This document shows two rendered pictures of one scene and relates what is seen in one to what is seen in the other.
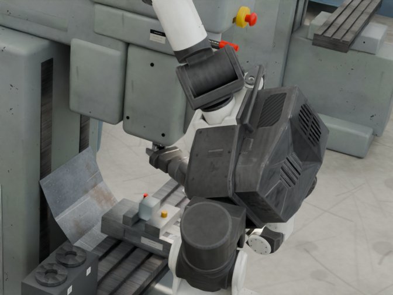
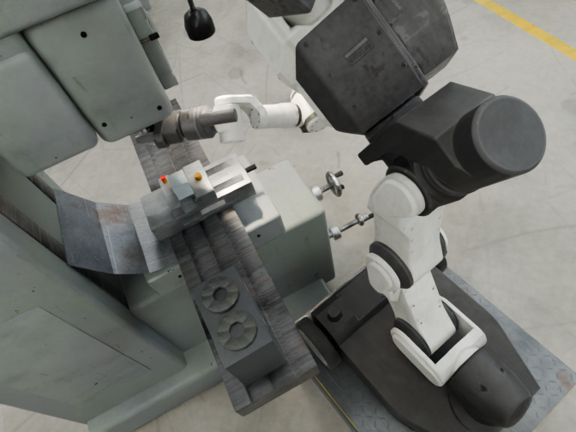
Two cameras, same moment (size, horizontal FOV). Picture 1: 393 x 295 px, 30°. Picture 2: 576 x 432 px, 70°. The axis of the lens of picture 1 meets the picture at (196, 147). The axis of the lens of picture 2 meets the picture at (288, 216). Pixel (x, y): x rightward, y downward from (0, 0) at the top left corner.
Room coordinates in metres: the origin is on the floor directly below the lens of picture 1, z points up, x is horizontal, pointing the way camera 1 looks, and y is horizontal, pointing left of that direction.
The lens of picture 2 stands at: (1.22, 0.41, 1.98)
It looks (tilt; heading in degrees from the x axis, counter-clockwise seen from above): 55 degrees down; 325
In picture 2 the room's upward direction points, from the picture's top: 17 degrees counter-clockwise
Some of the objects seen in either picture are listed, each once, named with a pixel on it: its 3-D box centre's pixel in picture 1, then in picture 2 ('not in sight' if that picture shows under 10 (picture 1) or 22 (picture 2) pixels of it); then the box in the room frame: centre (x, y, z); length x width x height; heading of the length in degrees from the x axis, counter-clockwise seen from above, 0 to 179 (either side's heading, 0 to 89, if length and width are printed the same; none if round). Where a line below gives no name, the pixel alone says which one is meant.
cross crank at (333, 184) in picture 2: not in sight; (326, 188); (1.96, -0.34, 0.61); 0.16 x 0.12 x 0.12; 68
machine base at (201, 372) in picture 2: not in sight; (202, 317); (2.25, 0.36, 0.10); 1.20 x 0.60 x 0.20; 68
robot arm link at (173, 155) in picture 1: (175, 164); (180, 127); (2.09, 0.06, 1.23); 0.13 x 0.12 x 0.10; 133
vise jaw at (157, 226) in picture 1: (162, 220); (200, 182); (2.11, 0.08, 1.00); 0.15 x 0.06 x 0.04; 157
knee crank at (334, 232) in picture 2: not in sight; (351, 224); (1.82, -0.31, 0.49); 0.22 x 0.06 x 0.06; 68
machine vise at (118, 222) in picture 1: (155, 226); (196, 192); (2.12, 0.11, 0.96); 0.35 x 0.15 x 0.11; 67
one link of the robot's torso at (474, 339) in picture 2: not in sight; (436, 337); (1.30, -0.04, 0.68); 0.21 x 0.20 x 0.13; 169
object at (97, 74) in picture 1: (112, 71); (21, 92); (2.23, 0.30, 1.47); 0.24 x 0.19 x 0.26; 158
